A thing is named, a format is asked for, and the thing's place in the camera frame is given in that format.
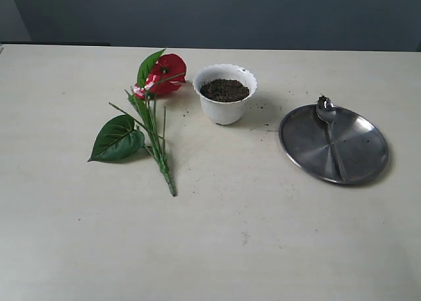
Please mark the white plastic flower pot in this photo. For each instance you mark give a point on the white plastic flower pot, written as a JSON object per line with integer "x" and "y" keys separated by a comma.
{"x": 219, "y": 112}

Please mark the stainless steel spork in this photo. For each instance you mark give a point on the stainless steel spork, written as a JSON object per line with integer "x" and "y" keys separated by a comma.
{"x": 326, "y": 112}

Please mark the round stainless steel plate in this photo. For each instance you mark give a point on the round stainless steel plate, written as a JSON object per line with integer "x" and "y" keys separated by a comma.
{"x": 350, "y": 152}

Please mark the red artificial flower with leaves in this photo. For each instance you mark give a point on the red artificial flower with leaves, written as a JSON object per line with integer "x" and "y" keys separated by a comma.
{"x": 158, "y": 75}

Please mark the dark soil in pot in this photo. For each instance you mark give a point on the dark soil in pot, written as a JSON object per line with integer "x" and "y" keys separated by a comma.
{"x": 224, "y": 91}

